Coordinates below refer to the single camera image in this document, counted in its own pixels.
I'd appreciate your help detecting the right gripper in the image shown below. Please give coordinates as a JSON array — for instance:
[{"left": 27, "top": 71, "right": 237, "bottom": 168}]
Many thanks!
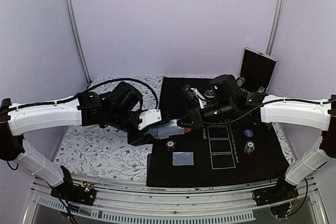
[{"left": 177, "top": 100, "right": 235, "bottom": 130}]

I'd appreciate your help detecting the blue card deck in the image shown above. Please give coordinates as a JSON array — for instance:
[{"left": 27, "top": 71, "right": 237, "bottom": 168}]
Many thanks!
[{"left": 148, "top": 119, "right": 184, "bottom": 138}]

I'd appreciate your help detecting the red black chip stack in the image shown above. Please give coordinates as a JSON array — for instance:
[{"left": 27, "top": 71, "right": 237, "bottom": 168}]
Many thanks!
[{"left": 165, "top": 141, "right": 176, "bottom": 152}]

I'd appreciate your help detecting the purple small blind button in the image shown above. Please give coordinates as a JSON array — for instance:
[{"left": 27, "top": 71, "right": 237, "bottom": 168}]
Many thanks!
[{"left": 244, "top": 129, "right": 254, "bottom": 137}]

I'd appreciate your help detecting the blue white chip stack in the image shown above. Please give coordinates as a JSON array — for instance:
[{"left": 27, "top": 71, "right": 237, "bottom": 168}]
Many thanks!
[{"left": 244, "top": 141, "right": 255, "bottom": 155}]

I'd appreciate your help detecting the black dealer button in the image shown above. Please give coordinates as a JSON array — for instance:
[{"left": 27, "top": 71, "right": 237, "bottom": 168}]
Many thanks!
[{"left": 204, "top": 89, "right": 215, "bottom": 99}]

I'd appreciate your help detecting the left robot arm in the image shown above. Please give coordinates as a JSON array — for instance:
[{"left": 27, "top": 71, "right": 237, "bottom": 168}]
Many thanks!
[{"left": 1, "top": 78, "right": 162, "bottom": 200}]

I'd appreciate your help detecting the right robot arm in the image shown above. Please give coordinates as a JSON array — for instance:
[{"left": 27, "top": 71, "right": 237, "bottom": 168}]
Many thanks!
[{"left": 178, "top": 74, "right": 335, "bottom": 201}]

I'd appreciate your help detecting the floral tablecloth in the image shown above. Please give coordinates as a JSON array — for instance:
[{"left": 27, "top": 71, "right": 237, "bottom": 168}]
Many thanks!
[{"left": 54, "top": 125, "right": 152, "bottom": 182}]

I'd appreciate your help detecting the black poker mat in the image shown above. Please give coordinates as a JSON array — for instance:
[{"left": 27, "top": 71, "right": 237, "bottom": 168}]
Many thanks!
[{"left": 145, "top": 76, "right": 289, "bottom": 188}]

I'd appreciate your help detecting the left chip stack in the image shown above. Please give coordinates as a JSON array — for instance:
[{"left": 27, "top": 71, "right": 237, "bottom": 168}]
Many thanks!
[{"left": 236, "top": 77, "right": 245, "bottom": 88}]

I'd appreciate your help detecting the right chip stack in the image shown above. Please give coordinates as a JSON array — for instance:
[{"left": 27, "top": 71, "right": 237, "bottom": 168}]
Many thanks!
[{"left": 257, "top": 87, "right": 266, "bottom": 94}]

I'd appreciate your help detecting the aluminium poker chip case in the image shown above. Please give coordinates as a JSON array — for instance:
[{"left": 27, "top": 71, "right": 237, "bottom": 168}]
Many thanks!
[{"left": 238, "top": 47, "right": 278, "bottom": 95}]

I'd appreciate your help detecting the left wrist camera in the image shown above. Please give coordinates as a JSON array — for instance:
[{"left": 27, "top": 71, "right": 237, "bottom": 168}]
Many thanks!
[{"left": 138, "top": 109, "right": 162, "bottom": 130}]

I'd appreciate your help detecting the aluminium front rail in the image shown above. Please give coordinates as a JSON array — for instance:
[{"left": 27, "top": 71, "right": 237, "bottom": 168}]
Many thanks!
[{"left": 22, "top": 174, "right": 331, "bottom": 224}]

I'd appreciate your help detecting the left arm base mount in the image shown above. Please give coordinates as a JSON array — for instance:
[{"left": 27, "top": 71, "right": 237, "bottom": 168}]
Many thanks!
[{"left": 50, "top": 166, "right": 97, "bottom": 206}]

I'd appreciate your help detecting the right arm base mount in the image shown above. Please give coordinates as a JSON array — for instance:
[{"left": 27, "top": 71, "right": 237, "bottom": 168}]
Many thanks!
[{"left": 252, "top": 179, "right": 299, "bottom": 219}]

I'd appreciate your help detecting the left aluminium post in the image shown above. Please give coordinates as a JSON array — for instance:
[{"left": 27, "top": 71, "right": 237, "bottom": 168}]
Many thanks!
[{"left": 64, "top": 0, "right": 91, "bottom": 84}]

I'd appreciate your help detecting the aluminium post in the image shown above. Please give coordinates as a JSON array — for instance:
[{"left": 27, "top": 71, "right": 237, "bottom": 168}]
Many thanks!
[
  {"left": 64, "top": 0, "right": 91, "bottom": 84},
  {"left": 266, "top": 0, "right": 285, "bottom": 55}
]

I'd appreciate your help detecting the right aluminium post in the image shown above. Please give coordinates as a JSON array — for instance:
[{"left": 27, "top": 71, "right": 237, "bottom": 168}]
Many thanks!
[{"left": 266, "top": 0, "right": 285, "bottom": 55}]

